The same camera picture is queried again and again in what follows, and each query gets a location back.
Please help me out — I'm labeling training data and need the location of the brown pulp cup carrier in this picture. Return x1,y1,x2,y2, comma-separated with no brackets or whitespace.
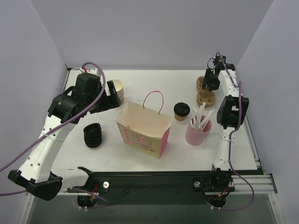
196,76,215,107

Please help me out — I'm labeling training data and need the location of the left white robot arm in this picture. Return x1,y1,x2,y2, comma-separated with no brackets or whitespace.
8,73,121,201

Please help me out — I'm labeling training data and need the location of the single brown paper cup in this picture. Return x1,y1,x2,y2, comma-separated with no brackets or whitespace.
174,113,186,122

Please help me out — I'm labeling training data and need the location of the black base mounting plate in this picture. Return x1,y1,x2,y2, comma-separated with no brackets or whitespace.
67,171,235,207

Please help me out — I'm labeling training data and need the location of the stack of brown paper cups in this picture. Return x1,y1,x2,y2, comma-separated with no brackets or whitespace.
113,79,124,104

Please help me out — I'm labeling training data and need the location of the pink cup holding straws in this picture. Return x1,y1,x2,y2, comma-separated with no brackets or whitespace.
185,116,212,146

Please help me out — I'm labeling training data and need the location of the cakes paper gift bag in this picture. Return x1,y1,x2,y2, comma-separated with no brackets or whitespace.
116,95,172,159

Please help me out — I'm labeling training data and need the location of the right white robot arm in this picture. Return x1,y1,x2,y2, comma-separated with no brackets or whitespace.
202,52,249,171

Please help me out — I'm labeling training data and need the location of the stack of black lids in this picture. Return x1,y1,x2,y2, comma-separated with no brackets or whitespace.
83,123,102,148

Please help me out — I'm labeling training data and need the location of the black coffee cup lid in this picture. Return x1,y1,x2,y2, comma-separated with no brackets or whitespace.
174,102,190,117

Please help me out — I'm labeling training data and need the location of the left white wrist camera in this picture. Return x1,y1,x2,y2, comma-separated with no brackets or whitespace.
80,68,101,77

